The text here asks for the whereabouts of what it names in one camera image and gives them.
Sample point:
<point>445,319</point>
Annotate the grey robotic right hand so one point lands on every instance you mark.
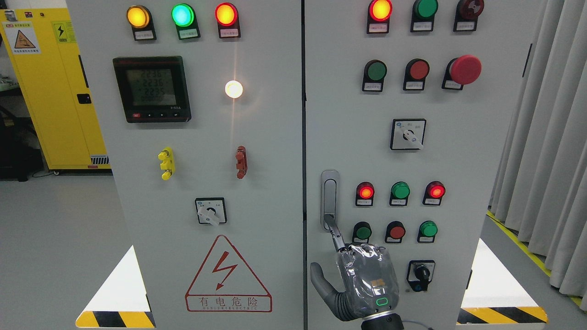
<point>371,285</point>

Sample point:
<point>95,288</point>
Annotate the silver door swing handle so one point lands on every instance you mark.
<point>329,195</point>

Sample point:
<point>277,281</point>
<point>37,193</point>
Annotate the silver black robot forearm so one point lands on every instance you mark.
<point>383,321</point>

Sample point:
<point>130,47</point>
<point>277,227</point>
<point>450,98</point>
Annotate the right grey cabinet door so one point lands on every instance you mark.
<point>349,131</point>

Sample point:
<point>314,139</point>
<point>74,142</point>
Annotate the grey cabinet door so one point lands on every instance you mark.
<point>264,209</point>
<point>349,131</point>

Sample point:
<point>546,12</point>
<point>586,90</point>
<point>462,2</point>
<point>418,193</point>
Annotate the left grey cabinet door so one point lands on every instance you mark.
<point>264,209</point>

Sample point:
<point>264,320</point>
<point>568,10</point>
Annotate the green push button lower left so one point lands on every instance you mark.
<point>361,233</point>

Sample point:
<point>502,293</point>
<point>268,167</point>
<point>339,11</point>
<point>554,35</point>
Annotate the green push button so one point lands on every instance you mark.
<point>427,232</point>
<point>361,233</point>
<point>373,76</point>

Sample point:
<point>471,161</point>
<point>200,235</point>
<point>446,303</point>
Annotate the red push button lower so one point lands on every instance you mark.
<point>394,233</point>

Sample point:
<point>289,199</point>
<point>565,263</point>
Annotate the red push button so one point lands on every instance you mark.
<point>415,75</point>
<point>394,233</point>

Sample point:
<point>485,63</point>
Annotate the green push button lower right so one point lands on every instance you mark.
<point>427,232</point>

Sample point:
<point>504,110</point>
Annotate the red lit lamp middle left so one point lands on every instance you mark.
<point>365,193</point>

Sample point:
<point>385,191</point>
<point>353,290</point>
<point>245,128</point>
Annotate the green lamp middle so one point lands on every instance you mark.
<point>399,194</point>

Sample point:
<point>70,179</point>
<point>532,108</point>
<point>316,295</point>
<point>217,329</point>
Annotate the red lit lamp middle right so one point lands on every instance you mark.
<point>434,193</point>

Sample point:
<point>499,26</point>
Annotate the red electric danger sign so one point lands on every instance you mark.
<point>225,283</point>

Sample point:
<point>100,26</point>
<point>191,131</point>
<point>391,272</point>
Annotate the right black yellow hazard strip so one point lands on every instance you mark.
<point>502,315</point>

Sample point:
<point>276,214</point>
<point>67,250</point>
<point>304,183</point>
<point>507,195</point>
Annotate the black yellow hazard strip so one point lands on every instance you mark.
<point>115,319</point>
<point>502,315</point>

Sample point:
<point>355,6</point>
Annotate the grey curtain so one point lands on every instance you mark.
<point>541,188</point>

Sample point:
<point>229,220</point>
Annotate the green push button upper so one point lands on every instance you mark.
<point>373,76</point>

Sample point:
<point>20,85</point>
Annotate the red push button upper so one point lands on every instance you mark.
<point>415,75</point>

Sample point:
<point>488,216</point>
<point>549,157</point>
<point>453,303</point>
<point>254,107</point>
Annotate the red emergency stop button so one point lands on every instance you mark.
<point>461,71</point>

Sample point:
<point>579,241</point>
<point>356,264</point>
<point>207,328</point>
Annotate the white lit indicator lamp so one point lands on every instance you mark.
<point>234,89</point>

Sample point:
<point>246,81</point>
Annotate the red lit lamp right top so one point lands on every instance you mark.
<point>378,16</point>

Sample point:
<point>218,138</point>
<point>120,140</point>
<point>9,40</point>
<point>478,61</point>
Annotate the green lamp right top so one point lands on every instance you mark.
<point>423,15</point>

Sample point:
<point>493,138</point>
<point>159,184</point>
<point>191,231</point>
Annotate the left black yellow hazard strip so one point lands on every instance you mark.
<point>115,319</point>

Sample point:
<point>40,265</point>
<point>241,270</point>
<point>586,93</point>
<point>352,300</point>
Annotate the dark red buzzer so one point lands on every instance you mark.
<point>466,15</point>

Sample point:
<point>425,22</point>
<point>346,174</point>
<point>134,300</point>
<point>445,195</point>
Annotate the black digital power meter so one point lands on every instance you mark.
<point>153,89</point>

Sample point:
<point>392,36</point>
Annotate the red lit indicator lamp left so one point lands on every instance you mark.
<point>227,18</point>

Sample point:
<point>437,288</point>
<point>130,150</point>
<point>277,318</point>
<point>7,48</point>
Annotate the green lit indicator lamp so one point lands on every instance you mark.
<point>185,21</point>

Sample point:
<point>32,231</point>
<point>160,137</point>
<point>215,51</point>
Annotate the yellow indicator lamp top left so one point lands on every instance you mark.
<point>141,22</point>

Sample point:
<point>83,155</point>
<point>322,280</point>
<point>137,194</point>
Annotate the yellow safety cabinet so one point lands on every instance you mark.
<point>42,46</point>

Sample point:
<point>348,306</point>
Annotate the black knob selector switch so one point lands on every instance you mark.
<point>419,274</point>

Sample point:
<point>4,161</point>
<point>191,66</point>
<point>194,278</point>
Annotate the right door upper selector switch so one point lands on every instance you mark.
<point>407,134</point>

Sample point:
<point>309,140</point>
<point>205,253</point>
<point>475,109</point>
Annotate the door selector switch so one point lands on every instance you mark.
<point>407,134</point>
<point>211,210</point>

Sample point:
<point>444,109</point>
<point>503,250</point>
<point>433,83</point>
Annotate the left door selector switch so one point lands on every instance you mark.
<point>211,210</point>

